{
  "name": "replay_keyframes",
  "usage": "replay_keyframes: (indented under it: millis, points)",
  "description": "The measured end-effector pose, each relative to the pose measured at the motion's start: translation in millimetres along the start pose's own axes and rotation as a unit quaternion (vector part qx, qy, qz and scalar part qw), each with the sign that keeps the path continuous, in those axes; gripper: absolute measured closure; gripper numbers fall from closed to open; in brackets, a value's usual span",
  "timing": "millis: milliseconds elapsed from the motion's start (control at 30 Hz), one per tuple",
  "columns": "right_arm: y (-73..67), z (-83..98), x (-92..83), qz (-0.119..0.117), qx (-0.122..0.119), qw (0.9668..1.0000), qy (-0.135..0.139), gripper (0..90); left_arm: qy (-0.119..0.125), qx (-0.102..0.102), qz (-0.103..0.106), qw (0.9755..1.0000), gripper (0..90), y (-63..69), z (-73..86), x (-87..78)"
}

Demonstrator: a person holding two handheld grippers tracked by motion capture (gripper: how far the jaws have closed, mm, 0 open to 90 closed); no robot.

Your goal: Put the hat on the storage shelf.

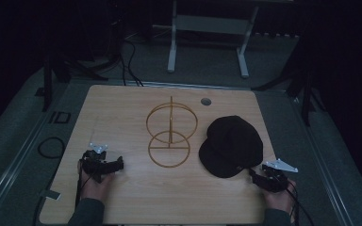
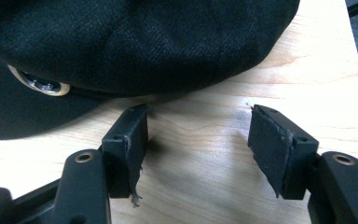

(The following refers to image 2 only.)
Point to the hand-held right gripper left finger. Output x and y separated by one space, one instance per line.
127 155

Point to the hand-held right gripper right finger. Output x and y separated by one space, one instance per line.
276 149

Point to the black cap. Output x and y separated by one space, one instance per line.
112 53

